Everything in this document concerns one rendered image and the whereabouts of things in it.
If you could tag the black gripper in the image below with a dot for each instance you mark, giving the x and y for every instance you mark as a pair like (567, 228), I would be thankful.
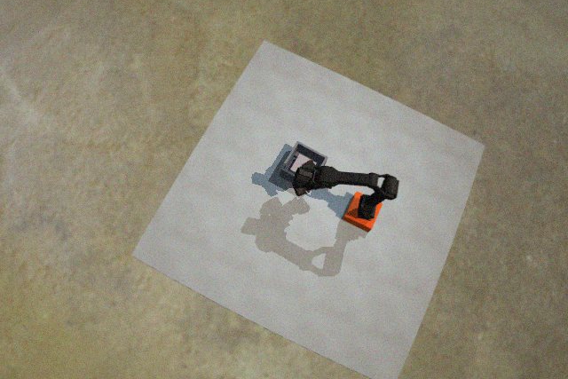
(300, 188)

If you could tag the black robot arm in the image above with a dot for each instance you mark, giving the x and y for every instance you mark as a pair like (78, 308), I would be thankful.
(327, 177)

